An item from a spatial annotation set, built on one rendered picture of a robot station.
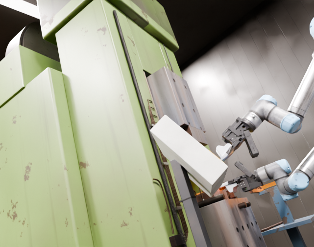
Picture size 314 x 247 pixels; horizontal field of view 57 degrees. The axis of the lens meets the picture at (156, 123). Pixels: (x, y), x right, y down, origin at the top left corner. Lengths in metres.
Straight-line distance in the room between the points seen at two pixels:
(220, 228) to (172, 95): 0.76
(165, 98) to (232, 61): 3.38
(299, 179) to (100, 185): 0.95
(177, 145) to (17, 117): 1.33
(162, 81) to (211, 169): 0.93
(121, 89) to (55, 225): 0.78
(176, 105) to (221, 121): 3.26
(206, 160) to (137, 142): 0.55
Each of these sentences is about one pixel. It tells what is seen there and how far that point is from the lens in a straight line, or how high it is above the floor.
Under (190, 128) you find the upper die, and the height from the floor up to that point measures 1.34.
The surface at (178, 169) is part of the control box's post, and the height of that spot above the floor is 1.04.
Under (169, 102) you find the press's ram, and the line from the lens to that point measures 1.69.
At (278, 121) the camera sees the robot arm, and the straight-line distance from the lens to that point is 1.26.
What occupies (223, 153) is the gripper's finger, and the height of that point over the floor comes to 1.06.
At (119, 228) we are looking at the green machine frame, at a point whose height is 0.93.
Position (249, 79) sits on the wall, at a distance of 4.79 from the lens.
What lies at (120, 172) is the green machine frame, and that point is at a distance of 1.47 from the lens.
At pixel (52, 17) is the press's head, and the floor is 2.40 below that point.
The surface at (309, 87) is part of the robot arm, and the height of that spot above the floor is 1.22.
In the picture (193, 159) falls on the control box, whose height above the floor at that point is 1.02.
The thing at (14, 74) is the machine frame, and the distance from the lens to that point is 2.21.
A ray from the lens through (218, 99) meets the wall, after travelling 4.98.
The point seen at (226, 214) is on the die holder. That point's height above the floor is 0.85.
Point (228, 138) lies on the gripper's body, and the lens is 1.22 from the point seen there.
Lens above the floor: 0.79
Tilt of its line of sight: 23 degrees up
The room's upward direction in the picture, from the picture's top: 17 degrees counter-clockwise
